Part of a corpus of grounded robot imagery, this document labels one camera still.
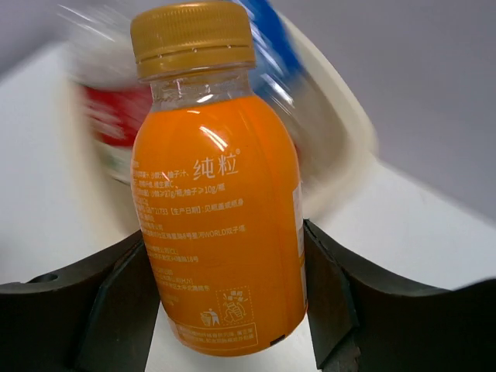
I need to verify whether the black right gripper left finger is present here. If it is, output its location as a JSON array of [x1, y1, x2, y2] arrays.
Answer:
[[1, 232, 160, 371]]

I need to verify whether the large red label bottle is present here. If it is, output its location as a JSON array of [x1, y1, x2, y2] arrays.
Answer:
[[57, 1, 152, 184]]

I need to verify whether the orange juice bottle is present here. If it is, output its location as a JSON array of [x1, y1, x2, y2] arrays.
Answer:
[[130, 1, 307, 357]]

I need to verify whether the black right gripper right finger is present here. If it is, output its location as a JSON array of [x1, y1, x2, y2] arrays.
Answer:
[[303, 220, 495, 371]]

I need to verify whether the blue label bottle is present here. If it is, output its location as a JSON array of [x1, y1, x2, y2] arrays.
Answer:
[[237, 1, 332, 159]]

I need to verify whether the beige plastic bin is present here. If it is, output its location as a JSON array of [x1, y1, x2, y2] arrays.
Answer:
[[60, 15, 377, 239]]

